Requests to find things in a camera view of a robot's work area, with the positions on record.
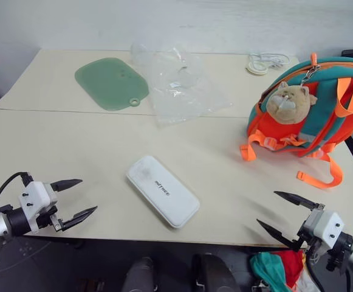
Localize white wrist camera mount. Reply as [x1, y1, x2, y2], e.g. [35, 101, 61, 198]
[303, 209, 346, 248]
[18, 181, 58, 234]

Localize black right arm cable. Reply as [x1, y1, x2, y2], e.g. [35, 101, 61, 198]
[304, 251, 326, 292]

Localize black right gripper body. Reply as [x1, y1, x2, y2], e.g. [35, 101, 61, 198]
[296, 203, 326, 253]

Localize white coiled cable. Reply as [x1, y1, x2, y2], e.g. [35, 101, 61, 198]
[248, 52, 291, 71]

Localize green silicone mat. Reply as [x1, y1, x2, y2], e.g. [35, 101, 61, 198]
[74, 57, 149, 111]

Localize red and teal fabric bundle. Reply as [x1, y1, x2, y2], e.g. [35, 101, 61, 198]
[248, 249, 312, 292]

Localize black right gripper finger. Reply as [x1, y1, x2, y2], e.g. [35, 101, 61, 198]
[256, 218, 302, 251]
[273, 190, 319, 210]

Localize dark rounded shape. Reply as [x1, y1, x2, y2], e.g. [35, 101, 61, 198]
[191, 252, 241, 292]
[122, 257, 160, 292]

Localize clear plastic bag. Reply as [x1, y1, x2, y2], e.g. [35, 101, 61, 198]
[130, 42, 233, 129]

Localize white rectangular case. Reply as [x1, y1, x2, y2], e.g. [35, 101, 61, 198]
[126, 155, 201, 229]

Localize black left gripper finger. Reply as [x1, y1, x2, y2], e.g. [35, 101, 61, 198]
[49, 178, 83, 193]
[61, 206, 98, 232]

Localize beige plush cat keychain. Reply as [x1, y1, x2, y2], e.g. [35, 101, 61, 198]
[266, 81, 318, 125]

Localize white round ring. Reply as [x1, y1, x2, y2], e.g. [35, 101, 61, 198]
[245, 60, 269, 75]

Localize teal and orange backpack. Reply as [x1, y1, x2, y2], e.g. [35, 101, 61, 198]
[239, 53, 353, 190]

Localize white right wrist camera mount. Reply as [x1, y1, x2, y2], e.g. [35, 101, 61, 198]
[303, 209, 346, 248]

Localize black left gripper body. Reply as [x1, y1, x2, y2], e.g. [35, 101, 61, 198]
[35, 205, 65, 234]

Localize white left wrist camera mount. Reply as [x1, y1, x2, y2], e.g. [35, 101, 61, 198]
[18, 181, 58, 234]

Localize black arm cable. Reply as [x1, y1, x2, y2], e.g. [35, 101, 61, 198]
[0, 172, 33, 214]
[304, 251, 326, 292]

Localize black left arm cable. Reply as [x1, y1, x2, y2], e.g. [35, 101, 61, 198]
[0, 172, 33, 214]

